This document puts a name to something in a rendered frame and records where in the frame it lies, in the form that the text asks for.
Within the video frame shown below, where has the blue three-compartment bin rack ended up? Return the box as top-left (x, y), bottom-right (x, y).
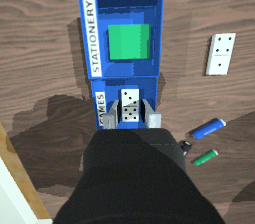
top-left (79, 0), bottom-right (164, 131)

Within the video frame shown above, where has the white domino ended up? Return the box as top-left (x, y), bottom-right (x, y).
top-left (206, 34), bottom-right (235, 75)
top-left (122, 89), bottom-right (139, 122)

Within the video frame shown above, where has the green battery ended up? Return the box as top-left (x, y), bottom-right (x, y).
top-left (193, 149), bottom-right (218, 166)

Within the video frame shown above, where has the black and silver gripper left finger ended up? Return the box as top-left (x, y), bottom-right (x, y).
top-left (102, 100), bottom-right (121, 129)

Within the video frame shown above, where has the blue aa battery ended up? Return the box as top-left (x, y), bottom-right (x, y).
top-left (192, 118), bottom-right (226, 140)

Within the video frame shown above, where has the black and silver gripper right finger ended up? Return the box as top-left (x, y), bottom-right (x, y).
top-left (140, 99), bottom-right (161, 128)

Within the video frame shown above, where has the black aa battery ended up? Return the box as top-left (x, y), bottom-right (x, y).
top-left (180, 141), bottom-right (192, 156)

